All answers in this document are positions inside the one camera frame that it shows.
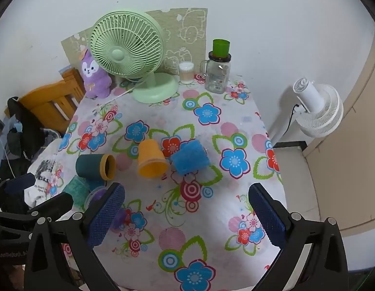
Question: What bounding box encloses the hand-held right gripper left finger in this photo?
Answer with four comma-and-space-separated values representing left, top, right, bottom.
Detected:
24, 182, 126, 291

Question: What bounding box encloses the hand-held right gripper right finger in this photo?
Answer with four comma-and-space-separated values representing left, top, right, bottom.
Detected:
248, 183, 358, 291

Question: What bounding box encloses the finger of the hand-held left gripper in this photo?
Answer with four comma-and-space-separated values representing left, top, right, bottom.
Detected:
29, 192, 74, 219

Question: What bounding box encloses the orange cup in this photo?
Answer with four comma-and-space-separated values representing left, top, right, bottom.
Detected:
137, 139, 170, 179

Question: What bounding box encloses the blue textured cup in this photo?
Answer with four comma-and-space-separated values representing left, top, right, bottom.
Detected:
170, 141, 210, 176

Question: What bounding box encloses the purple cup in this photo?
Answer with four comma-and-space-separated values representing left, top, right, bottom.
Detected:
85, 186, 127, 230

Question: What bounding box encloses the teal textured cup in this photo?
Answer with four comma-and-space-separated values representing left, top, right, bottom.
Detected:
62, 175, 91, 211

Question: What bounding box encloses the dark teal cup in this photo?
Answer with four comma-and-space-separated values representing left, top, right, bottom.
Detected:
75, 154, 117, 182

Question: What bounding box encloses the green translucent cup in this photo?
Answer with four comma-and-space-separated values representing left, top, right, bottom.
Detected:
212, 39, 230, 57

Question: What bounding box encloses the white printed shirt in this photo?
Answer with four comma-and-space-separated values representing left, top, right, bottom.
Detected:
27, 154, 65, 207

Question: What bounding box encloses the dark navy cloth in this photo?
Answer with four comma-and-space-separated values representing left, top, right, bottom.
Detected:
0, 173, 36, 211

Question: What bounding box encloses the black jacket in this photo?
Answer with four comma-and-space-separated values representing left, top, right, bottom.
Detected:
7, 97, 44, 161

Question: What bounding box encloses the floral tablecloth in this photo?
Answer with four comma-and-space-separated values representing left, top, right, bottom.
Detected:
27, 79, 289, 291

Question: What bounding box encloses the wooden chair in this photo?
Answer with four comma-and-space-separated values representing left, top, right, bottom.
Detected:
18, 68, 86, 134

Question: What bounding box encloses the white clip fan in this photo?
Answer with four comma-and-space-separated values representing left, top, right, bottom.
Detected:
293, 78, 344, 138

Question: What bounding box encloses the purple plush toy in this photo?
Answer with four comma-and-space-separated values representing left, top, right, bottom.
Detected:
80, 48, 112, 99

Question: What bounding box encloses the glass jar mug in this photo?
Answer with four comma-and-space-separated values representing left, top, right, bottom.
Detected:
200, 51, 232, 93

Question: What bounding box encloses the green desk fan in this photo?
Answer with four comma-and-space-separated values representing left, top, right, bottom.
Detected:
90, 11, 180, 104

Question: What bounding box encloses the clear cotton swab container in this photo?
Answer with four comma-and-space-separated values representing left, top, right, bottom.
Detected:
179, 62, 195, 84

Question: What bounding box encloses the black fan cable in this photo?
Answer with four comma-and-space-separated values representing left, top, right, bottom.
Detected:
284, 103, 300, 143

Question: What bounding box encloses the white fan cable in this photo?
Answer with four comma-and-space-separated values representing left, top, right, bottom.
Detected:
95, 79, 145, 108

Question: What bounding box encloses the beige cartoon wall poster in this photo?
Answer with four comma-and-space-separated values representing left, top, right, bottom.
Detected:
61, 7, 208, 76

